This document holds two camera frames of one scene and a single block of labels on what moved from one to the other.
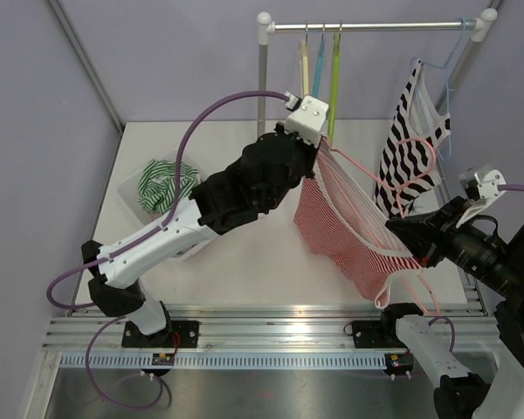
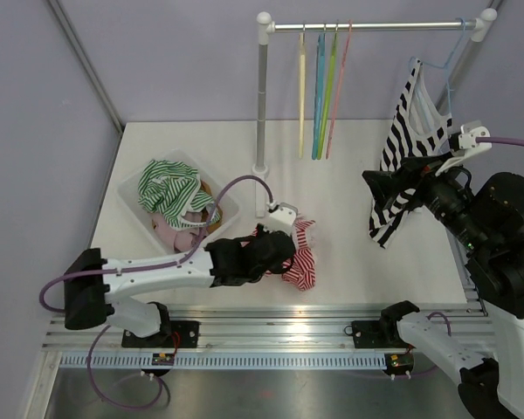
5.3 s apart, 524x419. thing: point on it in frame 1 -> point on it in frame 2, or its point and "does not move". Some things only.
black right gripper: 429,235 -> 419,172
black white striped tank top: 410,167 does not move
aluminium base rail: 270,328 does not move
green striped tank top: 157,184 does not move
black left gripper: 307,148 -> 260,232
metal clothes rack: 265,27 does not move
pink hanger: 419,297 -> 338,87
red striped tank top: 338,224 -> 303,271
